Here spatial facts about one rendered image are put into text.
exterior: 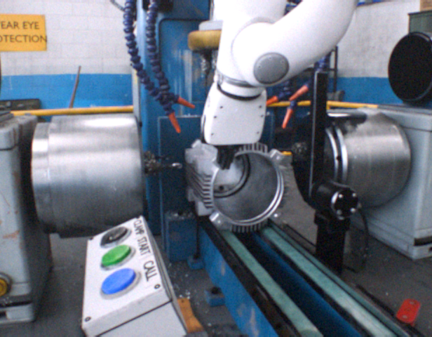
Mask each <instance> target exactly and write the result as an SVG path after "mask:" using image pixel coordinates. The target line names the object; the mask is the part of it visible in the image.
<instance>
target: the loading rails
mask: <svg viewBox="0 0 432 337"><path fill-rule="evenodd" d="M194 214H195V216H196V218H197V250H198V253H194V254H193V255H192V256H188V257H187V262H188V264H189V267H190V268H191V270H197V269H203V268H205V270H206V272H207V273H208V275H209V277H210V279H211V280H212V282H213V284H214V285H215V286H213V287H212V288H211V289H205V290H204V297H205V299H206V301H207V303H208V305H209V307H214V306H218V305H226V307H227V309H228V310H229V312H230V314H231V316H232V317H233V319H234V321H235V323H236V324H237V326H238V328H239V329H240V331H241V333H242V334H241V335H239V336H232V337H417V336H416V335H414V334H413V333H412V332H411V331H410V330H409V329H407V328H406V327H405V326H403V325H402V324H401V323H400V322H399V321H398V320H396V319H395V318H394V317H392V316H391V315H390V314H389V313H388V312H386V311H385V310H384V309H382V308H381V307H380V306H378V304H376V303H375V302H374V301H373V300H371V299H370V298H368V297H367V296H366V295H365V294H364V293H363V292H362V291H360V290H359V289H357V288H356V287H355V286H354V285H353V284H352V283H350V282H349V281H348V280H346V279H345V278H344V277H342V276H341V275H340V274H339V273H338V272H336V271H335V270H334V269H332V268H331V267H330V266H329V265H328V264H327V263H325V262H324V261H323V260H321V259H320V258H319V257H318V256H317V255H316V254H314V253H313V252H312V251H310V250H309V249H308V248H306V247H305V246H304V245H303V244H302V243H301V242H299V241H298V240H297V239H295V238H294V237H293V236H292V235H291V234H289V233H288V232H287V231H285V230H284V229H283V228H282V227H281V226H280V225H278V224H277V223H276V222H273V221H272V220H271V219H270V218H269V217H268V218H267V225H264V227H262V226H260V228H259V229H258V228H257V227H256V230H255V231H254V230H253V229H252V232H251V231H249V230H248V232H246V231H245V230H244V232H242V231H241V230H240V232H238V231H237V230H236V231H235V232H234V231H233V230H232V229H231V231H230V230H229V229H226V230H218V229H217V228H216V227H215V225H214V224H213V223H212V221H211V219H210V216H211V215H204V216H199V215H198V214H197V212H196V203H194Z"/></svg>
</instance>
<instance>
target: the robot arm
mask: <svg viewBox="0 0 432 337"><path fill-rule="evenodd" d="M359 1H360V0H303V2H301V4H300V5H298V7H296V8H295V9H294V10H293V11H291V12H290V13H288V14H287V15H286V16H285V17H283V15H284V12H285V6H286V3H287V0H227V4H226V8H225V14H224V22H223V27H222V35H221V40H220V49H219V54H218V59H217V69H216V70H215V77H214V80H215V83H214V84H213V85H212V88H211V89H210V93H209V95H208V99H207V102H206V104H205V109H204V113H203V120H202V129H203V131H202V133H201V136H200V141H201V143H202V144H206V145H212V146H214V147H215V148H216V149H217V156H216V162H217V164H219V165H220V168H221V170H222V171H223V170H225V169H226V170H229V169H230V166H231V164H232V163H233V161H234V155H235V154H236V153H237V152H238V150H239V148H241V147H242V146H244V144H246V143H255V142H257V141H258V140H259V139H260V137H261V134H262V129H263V125H264V117H265V109H266V91H265V88H266V87H271V86H275V85H277V84H280V83H282V82H284V81H286V80H288V79H290V78H291V77H293V76H295V75H296V74H299V73H300V72H302V71H303V70H305V69H306V68H308V67H310V66H311V65H312V64H314V63H315V62H317V61H319V60H320V59H321V58H323V57H324V56H325V55H327V54H328V53H329V52H330V51H331V50H332V49H333V48H334V47H335V46H336V45H337V44H338V43H339V42H340V41H341V40H342V38H343V36H344V35H345V34H346V31H347V29H348V28H349V25H350V23H351V20H352V17H353V14H354V11H355V8H356V6H357V4H358V2H359Z"/></svg>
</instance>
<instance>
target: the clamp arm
mask: <svg viewBox="0 0 432 337"><path fill-rule="evenodd" d="M327 102H328V72H312V73H311V94H310V111H309V141H308V156H307V170H306V194H305V195H306V196H308V197H310V198H311V189H312V187H313V185H314V183H315V182H316V181H317V180H319V179H321V178H322V177H323V165H324V154H325V130H326V116H327Z"/></svg>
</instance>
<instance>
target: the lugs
mask: <svg viewBox="0 0 432 337"><path fill-rule="evenodd" d="M191 147H192V148H193V149H194V148H202V143H201V141H200V140H199V139H196V140H195V141H194V143H193V144H192V145H191ZM268 155H269V156H270V157H271V158H272V159H273V160H274V161H275V162H276V163H277V164H278V165H279V164H280V163H281V161H282V160H283V159H284V157H283V156H282V154H281V153H280V152H279V151H278V150H275V149H272V150H271V151H270V153H268ZM216 156H217V153H215V154H214V155H213V156H212V157H211V158H210V160H209V161H210V162H211V163H212V164H213V165H214V166H216V167H217V168H219V167H220V165H219V164H217V162H216ZM281 214H282V213H281V212H280V211H279V210H278V209H275V211H274V212H273V213H272V214H271V215H270V216H269V218H270V219H271V220H272V221H273V222H275V221H276V220H277V219H278V217H279V216H280V215H281ZM210 219H211V221H212V222H214V224H216V226H218V227H221V226H222V225H223V224H224V223H225V222H226V220H225V219H223V218H222V217H221V216H220V215H219V214H217V212H216V211H215V212H214V213H213V214H212V215H211V216H210Z"/></svg>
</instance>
